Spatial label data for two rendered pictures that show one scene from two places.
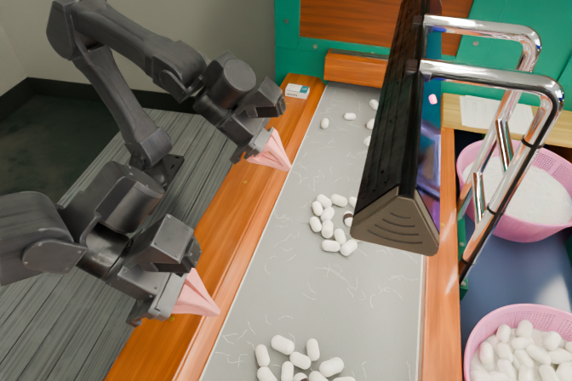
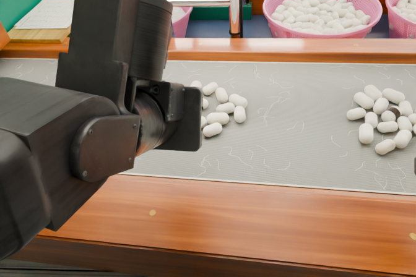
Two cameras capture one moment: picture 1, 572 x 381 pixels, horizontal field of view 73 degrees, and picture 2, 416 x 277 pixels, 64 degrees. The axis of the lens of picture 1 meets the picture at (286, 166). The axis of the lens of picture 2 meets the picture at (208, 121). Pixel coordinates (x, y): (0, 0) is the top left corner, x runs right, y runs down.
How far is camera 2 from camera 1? 64 cm
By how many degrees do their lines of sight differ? 64
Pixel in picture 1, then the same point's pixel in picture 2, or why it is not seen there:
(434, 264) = (244, 47)
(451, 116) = (49, 34)
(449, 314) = (288, 42)
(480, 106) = (39, 18)
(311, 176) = not seen: hidden behind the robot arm
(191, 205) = not seen: outside the picture
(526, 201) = not seen: hidden behind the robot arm
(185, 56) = (27, 88)
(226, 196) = (186, 231)
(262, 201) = (187, 183)
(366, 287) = (274, 91)
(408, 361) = (329, 67)
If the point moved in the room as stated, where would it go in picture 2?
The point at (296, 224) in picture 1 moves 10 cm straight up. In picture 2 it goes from (211, 151) to (205, 104)
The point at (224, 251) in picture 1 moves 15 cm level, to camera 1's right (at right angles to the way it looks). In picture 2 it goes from (289, 204) to (259, 123)
